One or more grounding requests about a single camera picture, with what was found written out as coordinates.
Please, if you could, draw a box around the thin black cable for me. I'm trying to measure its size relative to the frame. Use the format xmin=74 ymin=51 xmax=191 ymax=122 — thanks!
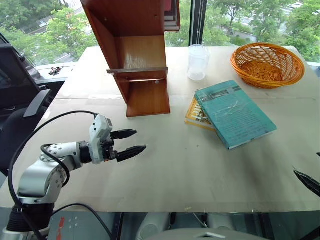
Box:
xmin=51 ymin=203 xmax=114 ymax=239

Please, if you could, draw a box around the black monitor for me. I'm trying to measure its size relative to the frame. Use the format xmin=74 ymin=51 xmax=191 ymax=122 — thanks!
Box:
xmin=0 ymin=32 xmax=41 ymax=110

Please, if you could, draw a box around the black office chair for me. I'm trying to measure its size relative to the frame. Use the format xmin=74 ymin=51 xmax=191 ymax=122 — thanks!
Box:
xmin=0 ymin=88 xmax=52 ymax=176

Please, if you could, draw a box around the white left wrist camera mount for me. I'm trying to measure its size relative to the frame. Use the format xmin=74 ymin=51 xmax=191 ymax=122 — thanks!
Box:
xmin=87 ymin=114 xmax=114 ymax=165

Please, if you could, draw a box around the white rounded shape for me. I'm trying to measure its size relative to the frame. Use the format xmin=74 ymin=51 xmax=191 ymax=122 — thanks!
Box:
xmin=206 ymin=213 xmax=236 ymax=231
xmin=138 ymin=212 xmax=174 ymax=240

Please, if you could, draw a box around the black window frame post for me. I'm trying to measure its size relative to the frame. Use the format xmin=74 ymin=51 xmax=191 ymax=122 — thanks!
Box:
xmin=188 ymin=0 xmax=209 ymax=48

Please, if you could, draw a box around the orange wicker basket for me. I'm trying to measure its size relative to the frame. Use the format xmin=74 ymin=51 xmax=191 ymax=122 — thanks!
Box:
xmin=230 ymin=42 xmax=306 ymax=90

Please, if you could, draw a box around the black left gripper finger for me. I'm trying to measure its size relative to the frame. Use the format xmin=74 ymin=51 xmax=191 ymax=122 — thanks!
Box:
xmin=116 ymin=145 xmax=147 ymax=164
xmin=110 ymin=128 xmax=138 ymax=141

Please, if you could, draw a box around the brown wooden bookshelf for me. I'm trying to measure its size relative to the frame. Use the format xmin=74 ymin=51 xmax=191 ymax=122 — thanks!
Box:
xmin=80 ymin=0 xmax=181 ymax=118

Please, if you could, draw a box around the clear plastic cup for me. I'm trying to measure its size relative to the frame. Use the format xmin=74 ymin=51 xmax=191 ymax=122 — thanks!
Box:
xmin=187 ymin=44 xmax=210 ymax=82

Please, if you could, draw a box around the yellow book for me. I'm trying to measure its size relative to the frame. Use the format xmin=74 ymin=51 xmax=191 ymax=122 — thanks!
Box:
xmin=184 ymin=96 xmax=217 ymax=132

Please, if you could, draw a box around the teal hardcover book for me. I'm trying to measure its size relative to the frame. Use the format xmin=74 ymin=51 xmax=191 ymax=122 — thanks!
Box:
xmin=194 ymin=79 xmax=278 ymax=151

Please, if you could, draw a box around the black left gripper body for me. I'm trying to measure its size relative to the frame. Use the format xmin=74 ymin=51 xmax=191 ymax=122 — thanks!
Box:
xmin=101 ymin=136 xmax=120 ymax=163

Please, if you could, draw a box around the grey panel with red marks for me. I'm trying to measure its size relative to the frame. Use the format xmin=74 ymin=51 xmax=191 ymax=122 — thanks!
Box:
xmin=47 ymin=211 xmax=116 ymax=240

